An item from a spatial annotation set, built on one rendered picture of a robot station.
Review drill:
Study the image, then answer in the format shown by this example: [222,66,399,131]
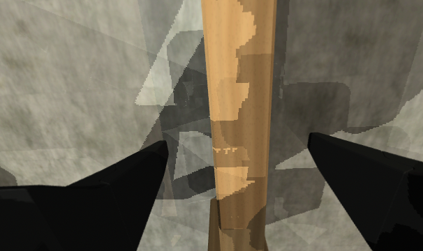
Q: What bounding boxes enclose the brown wooden post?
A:
[208,199,268,251]

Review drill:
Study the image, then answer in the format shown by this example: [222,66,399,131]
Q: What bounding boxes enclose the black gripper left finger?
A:
[0,140,169,251]

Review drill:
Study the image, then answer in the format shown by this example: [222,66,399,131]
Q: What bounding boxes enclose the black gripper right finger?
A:
[307,132,423,251]

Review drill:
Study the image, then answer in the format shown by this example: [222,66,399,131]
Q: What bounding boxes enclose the brown wooden board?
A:
[201,0,276,251]

